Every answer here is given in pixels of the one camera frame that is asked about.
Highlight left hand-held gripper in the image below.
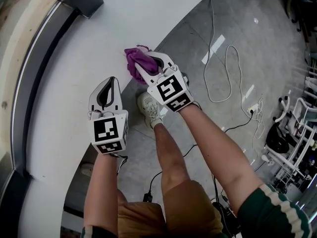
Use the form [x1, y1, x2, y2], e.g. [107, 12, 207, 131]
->
[87, 76, 129, 156]

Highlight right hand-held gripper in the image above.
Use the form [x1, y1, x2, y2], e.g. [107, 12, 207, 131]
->
[134, 51, 196, 113]

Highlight purple cloth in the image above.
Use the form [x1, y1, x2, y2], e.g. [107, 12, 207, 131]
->
[123, 45, 159, 85]

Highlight person's left forearm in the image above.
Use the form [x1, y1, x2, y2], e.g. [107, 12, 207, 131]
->
[83, 154, 119, 235]

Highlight person's right forearm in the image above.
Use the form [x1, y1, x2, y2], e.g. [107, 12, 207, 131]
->
[179, 103, 263, 209]

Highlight white sneaker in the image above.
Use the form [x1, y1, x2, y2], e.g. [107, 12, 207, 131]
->
[137, 92, 164, 130]
[80, 162, 95, 177]

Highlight person's right leg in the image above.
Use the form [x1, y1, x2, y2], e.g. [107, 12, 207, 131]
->
[153, 121, 196, 195]

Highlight white power strip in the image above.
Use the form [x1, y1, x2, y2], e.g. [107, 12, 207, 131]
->
[247, 103, 260, 115]

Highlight black bag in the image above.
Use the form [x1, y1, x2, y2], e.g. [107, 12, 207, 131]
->
[266, 124, 290, 153]

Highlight tan shorts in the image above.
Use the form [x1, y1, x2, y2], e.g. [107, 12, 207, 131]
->
[116, 179, 223, 238]

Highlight white metal chair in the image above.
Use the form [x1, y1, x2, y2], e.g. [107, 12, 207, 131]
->
[273, 95, 317, 173]

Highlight green sweatshirt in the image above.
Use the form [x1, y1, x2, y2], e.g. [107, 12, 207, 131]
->
[80, 183, 313, 238]

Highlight white cable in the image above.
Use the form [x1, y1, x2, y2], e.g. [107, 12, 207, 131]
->
[203, 0, 248, 104]

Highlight black cable with adapter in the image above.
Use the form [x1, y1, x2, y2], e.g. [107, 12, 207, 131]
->
[144, 109, 256, 203]

